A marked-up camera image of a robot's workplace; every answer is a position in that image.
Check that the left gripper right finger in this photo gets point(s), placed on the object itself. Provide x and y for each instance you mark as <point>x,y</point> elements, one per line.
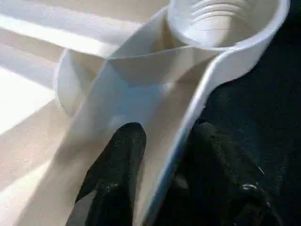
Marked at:
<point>221,183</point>

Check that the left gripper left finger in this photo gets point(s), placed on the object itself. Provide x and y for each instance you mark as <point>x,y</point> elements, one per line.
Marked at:
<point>117,174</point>

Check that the white plastic table top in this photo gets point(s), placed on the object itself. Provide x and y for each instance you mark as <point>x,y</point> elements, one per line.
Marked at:
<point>141,84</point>

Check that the black work mat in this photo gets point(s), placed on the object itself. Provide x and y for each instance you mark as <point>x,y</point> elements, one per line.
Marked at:
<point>263,103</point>

